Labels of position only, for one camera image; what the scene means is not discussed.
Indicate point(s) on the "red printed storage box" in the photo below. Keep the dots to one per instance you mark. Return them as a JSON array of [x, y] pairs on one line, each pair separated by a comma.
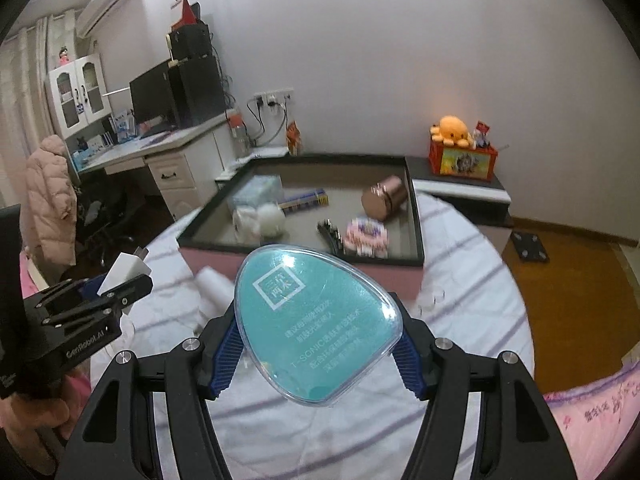
[[462, 162]]

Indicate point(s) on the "clear plastic packet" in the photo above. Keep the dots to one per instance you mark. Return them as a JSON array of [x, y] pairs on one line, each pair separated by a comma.
[[257, 187]]

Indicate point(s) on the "white wall power outlet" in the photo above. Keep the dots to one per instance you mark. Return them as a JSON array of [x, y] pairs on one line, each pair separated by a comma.
[[272, 96]]

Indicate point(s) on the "black computer monitor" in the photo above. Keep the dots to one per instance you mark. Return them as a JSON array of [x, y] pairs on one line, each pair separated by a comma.
[[150, 95]]

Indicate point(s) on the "person's left hand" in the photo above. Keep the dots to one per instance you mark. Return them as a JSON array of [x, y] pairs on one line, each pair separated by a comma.
[[35, 415]]

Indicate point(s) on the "black office chair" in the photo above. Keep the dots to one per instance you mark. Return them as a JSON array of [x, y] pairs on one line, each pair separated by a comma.
[[100, 220]]

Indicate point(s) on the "red flag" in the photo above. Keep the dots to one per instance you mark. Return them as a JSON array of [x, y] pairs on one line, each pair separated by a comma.
[[187, 12]]

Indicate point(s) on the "light curtain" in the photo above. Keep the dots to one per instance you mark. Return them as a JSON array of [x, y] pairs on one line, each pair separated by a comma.
[[20, 110]]

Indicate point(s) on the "black speaker box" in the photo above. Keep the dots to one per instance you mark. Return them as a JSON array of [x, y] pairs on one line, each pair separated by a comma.
[[192, 42]]

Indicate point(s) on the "pink printed blanket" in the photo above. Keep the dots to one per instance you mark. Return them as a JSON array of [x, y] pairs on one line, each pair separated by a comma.
[[590, 420]]

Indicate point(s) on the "pink box with black rim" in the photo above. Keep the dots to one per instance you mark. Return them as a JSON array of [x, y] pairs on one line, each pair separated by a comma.
[[300, 225]]

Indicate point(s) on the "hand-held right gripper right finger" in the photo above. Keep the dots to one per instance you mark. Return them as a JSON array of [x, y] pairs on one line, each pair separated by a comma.
[[409, 367]]

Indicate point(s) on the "orange octopus plush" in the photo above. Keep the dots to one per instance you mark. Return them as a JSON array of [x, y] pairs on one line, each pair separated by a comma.
[[452, 130]]

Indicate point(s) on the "teal plastic case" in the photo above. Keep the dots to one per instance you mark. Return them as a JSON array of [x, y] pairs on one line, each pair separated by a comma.
[[315, 320]]

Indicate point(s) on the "small black yellow box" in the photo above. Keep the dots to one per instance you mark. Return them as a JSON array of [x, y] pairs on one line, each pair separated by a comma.
[[305, 199]]

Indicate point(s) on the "striped white tablecloth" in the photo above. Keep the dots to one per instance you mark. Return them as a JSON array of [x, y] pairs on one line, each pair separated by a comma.
[[475, 320]]

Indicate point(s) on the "small doll figure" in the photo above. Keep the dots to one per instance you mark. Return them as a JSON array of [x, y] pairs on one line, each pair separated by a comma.
[[63, 56]]

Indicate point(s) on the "white air conditioner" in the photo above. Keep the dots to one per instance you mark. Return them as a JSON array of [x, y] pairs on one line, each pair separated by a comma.
[[102, 7]]

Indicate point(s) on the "bottle with orange cap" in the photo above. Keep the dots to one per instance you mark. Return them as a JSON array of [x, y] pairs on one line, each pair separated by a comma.
[[240, 135]]

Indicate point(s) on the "small toy figure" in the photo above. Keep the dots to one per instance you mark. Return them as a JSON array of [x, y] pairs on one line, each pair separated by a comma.
[[481, 135]]

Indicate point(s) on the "white charger adapter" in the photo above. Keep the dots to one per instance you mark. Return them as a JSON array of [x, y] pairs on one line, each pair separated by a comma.
[[122, 270]]

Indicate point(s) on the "white glass-door cabinet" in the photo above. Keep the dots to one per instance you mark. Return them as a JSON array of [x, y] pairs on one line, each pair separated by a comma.
[[75, 95]]

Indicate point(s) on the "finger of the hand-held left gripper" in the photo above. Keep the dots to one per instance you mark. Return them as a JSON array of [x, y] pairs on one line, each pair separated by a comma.
[[65, 295], [100, 307]]

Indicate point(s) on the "rose gold jar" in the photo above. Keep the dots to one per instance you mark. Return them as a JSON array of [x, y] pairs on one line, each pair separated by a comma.
[[382, 199]]

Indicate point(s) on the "low white black-topped cabinet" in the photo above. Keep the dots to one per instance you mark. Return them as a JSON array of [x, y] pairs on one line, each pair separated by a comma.
[[460, 190]]

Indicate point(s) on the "black computer tower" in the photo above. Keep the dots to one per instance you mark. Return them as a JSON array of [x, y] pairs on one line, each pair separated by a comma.
[[197, 92]]

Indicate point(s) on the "pink patterned packet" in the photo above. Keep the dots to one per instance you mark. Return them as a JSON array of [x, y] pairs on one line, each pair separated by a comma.
[[367, 237]]

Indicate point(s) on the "blue white box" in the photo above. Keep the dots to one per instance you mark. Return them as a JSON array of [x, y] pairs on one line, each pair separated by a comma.
[[123, 126]]

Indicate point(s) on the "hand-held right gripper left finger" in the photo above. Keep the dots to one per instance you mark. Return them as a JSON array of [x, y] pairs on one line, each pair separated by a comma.
[[227, 360]]

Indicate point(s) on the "pink puffer coat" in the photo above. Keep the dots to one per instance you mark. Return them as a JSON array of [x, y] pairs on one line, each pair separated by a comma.
[[47, 200]]

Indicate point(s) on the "white animal figure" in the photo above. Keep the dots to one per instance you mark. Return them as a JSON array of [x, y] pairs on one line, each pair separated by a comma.
[[265, 220]]

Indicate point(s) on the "orange snack bag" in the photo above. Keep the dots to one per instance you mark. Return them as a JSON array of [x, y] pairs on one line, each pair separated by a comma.
[[295, 137]]

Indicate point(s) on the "black bathroom scale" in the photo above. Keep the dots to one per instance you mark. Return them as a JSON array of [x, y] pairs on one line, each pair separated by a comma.
[[530, 246]]

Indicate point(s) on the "white desk with drawers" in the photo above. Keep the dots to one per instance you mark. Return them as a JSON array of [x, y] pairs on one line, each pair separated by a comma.
[[200, 180]]

